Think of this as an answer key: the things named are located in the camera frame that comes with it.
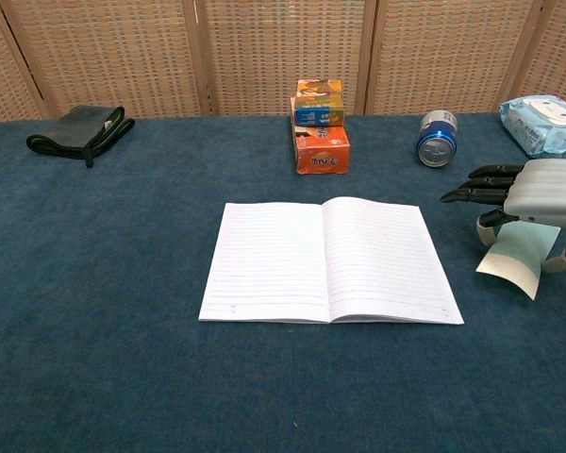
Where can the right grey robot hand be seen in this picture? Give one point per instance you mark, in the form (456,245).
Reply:
(547,189)

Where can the woven wooden folding screen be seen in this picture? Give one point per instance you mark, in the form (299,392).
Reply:
(264,52)

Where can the orange cardboard box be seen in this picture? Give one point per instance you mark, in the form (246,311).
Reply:
(321,151)

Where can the open white lined notebook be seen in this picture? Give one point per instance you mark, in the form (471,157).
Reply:
(283,264)

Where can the teal and cream bookmark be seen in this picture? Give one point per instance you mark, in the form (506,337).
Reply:
(519,252)

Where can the light blue wet wipes pack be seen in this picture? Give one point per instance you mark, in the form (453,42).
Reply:
(542,129)

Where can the blue aluminium can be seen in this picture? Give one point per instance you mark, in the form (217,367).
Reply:
(437,139)

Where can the dark teal table cloth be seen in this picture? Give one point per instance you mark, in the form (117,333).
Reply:
(122,307)

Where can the black folded pouch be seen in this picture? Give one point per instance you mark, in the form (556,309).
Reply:
(80,133)

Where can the blue and yellow small box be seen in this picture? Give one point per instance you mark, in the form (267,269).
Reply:
(318,109)

